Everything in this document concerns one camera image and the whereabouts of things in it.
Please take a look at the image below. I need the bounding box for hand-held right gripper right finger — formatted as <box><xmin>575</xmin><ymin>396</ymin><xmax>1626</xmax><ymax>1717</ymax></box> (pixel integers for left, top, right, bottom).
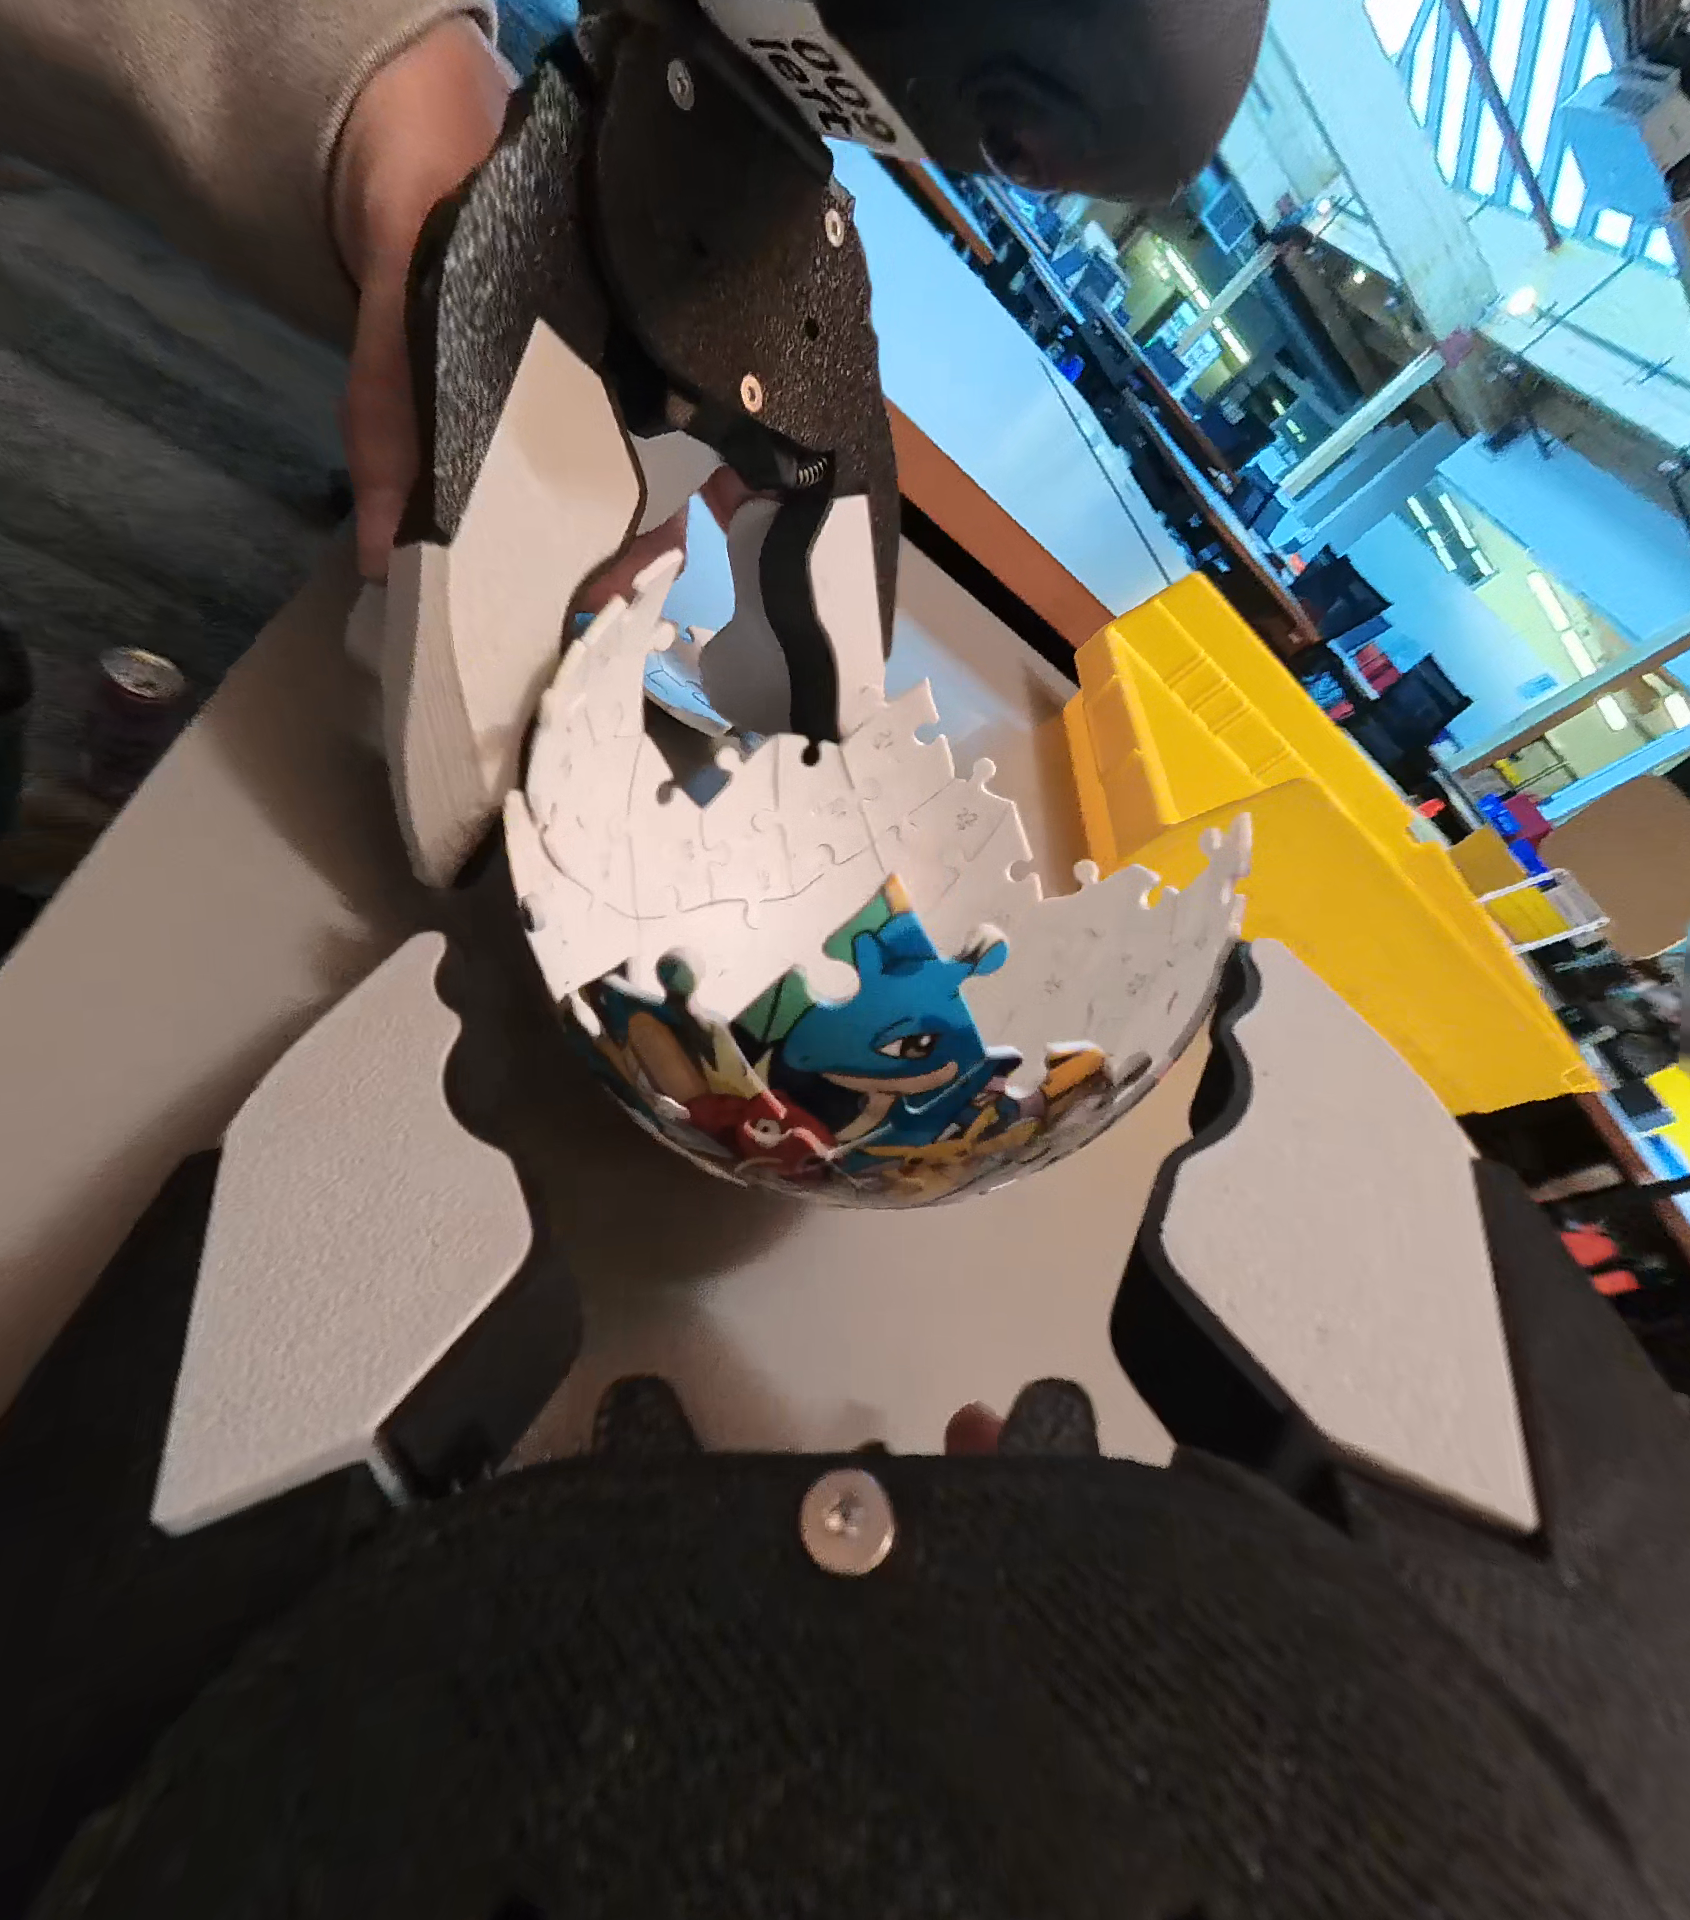
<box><xmin>1107</xmin><ymin>937</ymin><xmax>1549</xmax><ymax>1542</ymax></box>

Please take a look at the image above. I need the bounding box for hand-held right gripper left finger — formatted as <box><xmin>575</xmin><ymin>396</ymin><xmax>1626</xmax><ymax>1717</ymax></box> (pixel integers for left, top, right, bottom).
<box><xmin>147</xmin><ymin>930</ymin><xmax>587</xmax><ymax>1538</ymax></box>

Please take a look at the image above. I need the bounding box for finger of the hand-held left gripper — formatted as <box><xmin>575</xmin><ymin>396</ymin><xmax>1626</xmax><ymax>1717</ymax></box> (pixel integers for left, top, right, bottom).
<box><xmin>375</xmin><ymin>318</ymin><xmax>722</xmax><ymax>891</ymax></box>
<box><xmin>704</xmin><ymin>488</ymin><xmax>908</xmax><ymax>749</ymax></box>

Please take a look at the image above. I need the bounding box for white puzzle piece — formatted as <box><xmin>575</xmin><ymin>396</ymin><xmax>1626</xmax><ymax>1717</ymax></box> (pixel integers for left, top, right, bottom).
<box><xmin>637</xmin><ymin>623</ymin><xmax>775</xmax><ymax>741</ymax></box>

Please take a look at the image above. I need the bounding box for cartoon print puzzle ball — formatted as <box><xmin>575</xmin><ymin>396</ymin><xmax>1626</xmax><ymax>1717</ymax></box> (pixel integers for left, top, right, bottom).
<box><xmin>500</xmin><ymin>547</ymin><xmax>1258</xmax><ymax>1213</ymax></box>

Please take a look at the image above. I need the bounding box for person's left forearm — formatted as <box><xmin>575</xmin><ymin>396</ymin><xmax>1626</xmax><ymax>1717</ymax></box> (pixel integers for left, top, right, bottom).
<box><xmin>0</xmin><ymin>0</ymin><xmax>505</xmax><ymax>357</ymax></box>

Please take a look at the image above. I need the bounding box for person's left hand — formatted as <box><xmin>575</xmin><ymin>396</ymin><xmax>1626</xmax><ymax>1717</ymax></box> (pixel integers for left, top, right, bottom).
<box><xmin>331</xmin><ymin>15</ymin><xmax>518</xmax><ymax>591</ymax></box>

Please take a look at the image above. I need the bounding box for wooden edged desk divider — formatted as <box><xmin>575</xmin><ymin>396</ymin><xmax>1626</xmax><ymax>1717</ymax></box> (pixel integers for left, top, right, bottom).
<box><xmin>877</xmin><ymin>403</ymin><xmax>1120</xmax><ymax>666</ymax></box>

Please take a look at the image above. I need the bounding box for yellow plastic bin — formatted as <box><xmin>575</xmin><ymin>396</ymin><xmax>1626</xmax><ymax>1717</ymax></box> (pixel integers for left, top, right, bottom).
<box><xmin>1057</xmin><ymin>566</ymin><xmax>1600</xmax><ymax>1123</ymax></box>

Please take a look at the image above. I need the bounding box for cardboard box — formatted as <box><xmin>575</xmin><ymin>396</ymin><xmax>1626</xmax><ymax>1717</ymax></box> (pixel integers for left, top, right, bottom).
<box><xmin>1531</xmin><ymin>769</ymin><xmax>1690</xmax><ymax>967</ymax></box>

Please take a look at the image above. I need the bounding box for drink can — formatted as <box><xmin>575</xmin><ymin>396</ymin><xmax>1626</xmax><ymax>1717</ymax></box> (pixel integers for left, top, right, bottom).
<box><xmin>84</xmin><ymin>642</ymin><xmax>197</xmax><ymax>800</ymax></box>

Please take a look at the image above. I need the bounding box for white wall unit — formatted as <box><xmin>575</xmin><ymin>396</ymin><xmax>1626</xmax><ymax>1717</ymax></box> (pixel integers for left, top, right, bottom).
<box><xmin>1552</xmin><ymin>56</ymin><xmax>1690</xmax><ymax>216</ymax></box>

